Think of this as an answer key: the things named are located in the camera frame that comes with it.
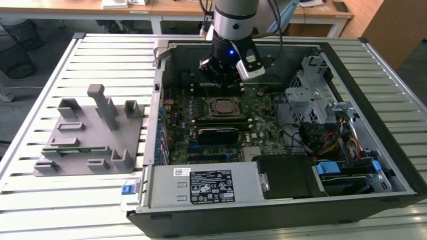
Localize blue disk carrier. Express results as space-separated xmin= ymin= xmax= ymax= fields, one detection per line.
xmin=316 ymin=159 xmax=382 ymax=177

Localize coloured power wire bundle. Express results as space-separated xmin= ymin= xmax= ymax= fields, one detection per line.
xmin=313 ymin=116 xmax=369 ymax=163

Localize black expansion slot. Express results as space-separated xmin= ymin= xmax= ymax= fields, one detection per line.
xmin=187 ymin=154 xmax=236 ymax=162

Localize black open PC case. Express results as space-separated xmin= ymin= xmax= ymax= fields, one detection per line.
xmin=125 ymin=37 xmax=427 ymax=240

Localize CPU socket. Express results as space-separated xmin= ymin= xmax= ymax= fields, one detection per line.
xmin=206 ymin=96 xmax=244 ymax=119

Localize green RAM stick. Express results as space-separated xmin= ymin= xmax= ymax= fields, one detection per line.
xmin=43 ymin=146 xmax=110 ymax=154

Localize black graphics card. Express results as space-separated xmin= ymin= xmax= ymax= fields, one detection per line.
xmin=197 ymin=127 xmax=241 ymax=145

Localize silver square CPU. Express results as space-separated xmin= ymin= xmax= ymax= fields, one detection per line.
xmin=214 ymin=99 xmax=237 ymax=114

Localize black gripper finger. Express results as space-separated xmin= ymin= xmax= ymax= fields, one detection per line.
xmin=198 ymin=57 xmax=226 ymax=91
xmin=225 ymin=76 xmax=242 ymax=92

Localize black mesh wastebasket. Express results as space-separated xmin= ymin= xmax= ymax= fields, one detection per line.
xmin=6 ymin=18 xmax=45 ymax=51
xmin=0 ymin=33 xmax=37 ymax=80

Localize silver power supply unit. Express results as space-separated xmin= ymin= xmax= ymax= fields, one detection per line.
xmin=137 ymin=163 xmax=269 ymax=208

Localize blue case latch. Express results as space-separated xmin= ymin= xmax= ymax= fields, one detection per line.
xmin=122 ymin=183 xmax=139 ymax=196

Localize RAM slot white clips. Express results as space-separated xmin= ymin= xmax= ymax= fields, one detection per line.
xmin=191 ymin=83 xmax=245 ymax=88
xmin=195 ymin=117 xmax=253 ymax=122
xmin=191 ymin=89 xmax=245 ymax=94
xmin=195 ymin=122 xmax=253 ymax=127

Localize metal socket cover frame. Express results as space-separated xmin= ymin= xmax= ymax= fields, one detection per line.
xmin=206 ymin=96 xmax=242 ymax=118

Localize green motherboard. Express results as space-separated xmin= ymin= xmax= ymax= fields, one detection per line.
xmin=162 ymin=83 xmax=285 ymax=166

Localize grey parts rack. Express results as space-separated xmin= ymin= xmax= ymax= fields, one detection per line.
xmin=33 ymin=83 xmax=147 ymax=177

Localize black internal cable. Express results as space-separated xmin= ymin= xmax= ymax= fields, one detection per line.
xmin=276 ymin=94 xmax=316 ymax=157

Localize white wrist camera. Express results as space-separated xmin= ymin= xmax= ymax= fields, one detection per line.
xmin=234 ymin=47 xmax=268 ymax=81

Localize black hard disk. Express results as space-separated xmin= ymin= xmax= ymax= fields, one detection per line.
xmin=320 ymin=174 xmax=377 ymax=197

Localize black plastic shroud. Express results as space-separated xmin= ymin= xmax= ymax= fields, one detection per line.
xmin=256 ymin=154 xmax=328 ymax=201

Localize white box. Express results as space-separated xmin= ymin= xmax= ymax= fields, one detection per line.
xmin=102 ymin=0 xmax=130 ymax=10

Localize silver chipset heatsink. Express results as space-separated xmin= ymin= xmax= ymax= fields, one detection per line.
xmin=242 ymin=146 xmax=266 ymax=162

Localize wooden cabinet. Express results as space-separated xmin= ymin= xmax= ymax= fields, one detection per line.
xmin=340 ymin=0 xmax=427 ymax=71

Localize silver metal drive cage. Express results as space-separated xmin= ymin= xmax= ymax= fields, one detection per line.
xmin=284 ymin=55 xmax=356 ymax=126

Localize black rating label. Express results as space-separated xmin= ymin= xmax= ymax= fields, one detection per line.
xmin=189 ymin=170 xmax=238 ymax=204

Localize black camera cable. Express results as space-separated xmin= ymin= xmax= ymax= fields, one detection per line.
xmin=266 ymin=0 xmax=286 ymax=67

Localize wooden desk white frame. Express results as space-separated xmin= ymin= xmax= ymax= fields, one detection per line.
xmin=0 ymin=0 xmax=356 ymax=38

